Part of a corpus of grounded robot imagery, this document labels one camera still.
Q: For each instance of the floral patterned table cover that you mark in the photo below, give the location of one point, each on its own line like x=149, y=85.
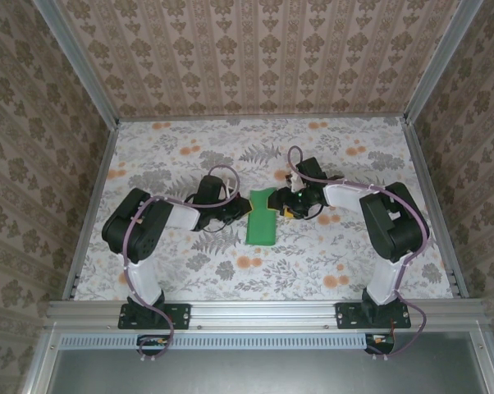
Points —
x=271, y=279

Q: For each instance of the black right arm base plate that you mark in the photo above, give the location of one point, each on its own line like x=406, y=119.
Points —
x=347, y=316

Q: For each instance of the aluminium side rail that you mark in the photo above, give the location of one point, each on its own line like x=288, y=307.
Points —
x=420, y=164
x=104, y=164

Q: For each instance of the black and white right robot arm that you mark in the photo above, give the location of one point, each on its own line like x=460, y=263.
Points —
x=394, y=230

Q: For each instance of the short aluminium frame beam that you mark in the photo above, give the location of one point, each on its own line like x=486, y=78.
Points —
x=486, y=361
x=45, y=361

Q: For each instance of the grey metal sheet panel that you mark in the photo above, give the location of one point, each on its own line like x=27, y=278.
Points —
x=263, y=373

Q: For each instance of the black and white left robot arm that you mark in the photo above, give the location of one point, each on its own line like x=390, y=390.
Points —
x=148, y=238

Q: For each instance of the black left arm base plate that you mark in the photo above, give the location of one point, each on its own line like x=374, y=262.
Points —
x=181, y=316

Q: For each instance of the small electronics board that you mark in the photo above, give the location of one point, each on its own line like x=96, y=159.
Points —
x=153, y=344
x=380, y=342

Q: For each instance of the wide aluminium mounting rail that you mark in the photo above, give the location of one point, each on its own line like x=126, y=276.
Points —
x=263, y=314

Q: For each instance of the aluminium frame post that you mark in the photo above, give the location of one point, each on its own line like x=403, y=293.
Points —
x=431, y=70
x=83, y=65

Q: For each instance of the green paper sheet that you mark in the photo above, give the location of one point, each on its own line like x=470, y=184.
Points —
x=261, y=230

